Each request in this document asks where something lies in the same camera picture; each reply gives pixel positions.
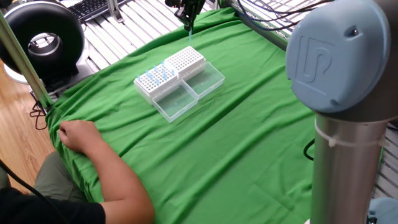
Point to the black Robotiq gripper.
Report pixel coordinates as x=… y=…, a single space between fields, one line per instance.
x=192 y=3

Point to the white pipette tip box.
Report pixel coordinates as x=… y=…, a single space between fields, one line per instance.
x=186 y=59
x=141 y=91

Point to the person's right forearm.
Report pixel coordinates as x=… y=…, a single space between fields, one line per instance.
x=124 y=186

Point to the silver grey UR5 robot arm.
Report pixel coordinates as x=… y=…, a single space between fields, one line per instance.
x=335 y=62

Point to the person's right hand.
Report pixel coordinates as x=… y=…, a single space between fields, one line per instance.
x=81 y=137

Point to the black keyboard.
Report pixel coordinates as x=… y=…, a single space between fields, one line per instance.
x=87 y=9

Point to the green table cloth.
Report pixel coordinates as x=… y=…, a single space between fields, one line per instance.
x=233 y=140

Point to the grey green trousers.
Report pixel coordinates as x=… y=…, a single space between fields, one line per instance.
x=56 y=180

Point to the aluminium profile post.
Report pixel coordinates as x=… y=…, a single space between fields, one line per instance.
x=114 y=11

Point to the grey metal frame rail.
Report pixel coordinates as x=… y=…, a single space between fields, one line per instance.
x=264 y=32

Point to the green covered frame post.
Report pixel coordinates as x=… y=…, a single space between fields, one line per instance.
x=23 y=62

